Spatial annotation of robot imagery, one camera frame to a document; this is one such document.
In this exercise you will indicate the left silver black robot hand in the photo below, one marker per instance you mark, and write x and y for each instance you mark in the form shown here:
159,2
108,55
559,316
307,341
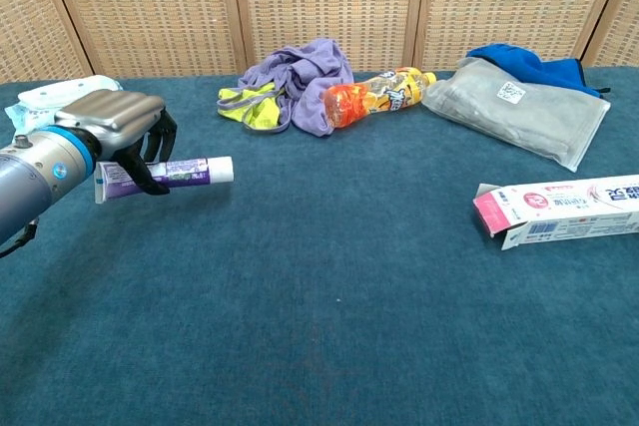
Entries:
112,114

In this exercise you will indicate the purple toothpaste tube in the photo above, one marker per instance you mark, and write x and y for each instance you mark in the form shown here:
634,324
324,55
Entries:
199,174

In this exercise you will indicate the white pink toothpaste box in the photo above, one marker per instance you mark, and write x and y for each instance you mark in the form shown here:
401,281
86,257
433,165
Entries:
564,206

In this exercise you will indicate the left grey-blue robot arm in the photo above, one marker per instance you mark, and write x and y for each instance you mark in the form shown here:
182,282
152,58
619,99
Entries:
35,176

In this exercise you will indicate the light blue wet wipes pack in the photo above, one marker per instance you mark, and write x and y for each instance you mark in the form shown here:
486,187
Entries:
42,99

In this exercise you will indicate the yellow-green garment with grey trim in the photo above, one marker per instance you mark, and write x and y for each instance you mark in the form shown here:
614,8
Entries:
262,114

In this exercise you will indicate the crumpled purple garment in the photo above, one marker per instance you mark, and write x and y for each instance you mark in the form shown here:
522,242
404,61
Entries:
314,77

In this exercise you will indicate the woven rattan folding screen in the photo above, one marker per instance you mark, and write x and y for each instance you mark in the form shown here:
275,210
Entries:
319,2

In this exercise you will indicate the orange yellow drink bottle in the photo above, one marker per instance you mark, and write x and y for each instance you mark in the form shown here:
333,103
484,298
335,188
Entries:
379,97

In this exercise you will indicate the teal table mat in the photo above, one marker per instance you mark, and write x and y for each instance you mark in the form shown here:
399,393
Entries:
319,296

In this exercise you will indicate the grey cloth in clear bag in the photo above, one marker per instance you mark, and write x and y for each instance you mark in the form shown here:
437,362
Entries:
524,117

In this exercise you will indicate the blue towel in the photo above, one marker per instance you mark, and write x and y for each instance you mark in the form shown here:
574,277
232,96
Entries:
544,69

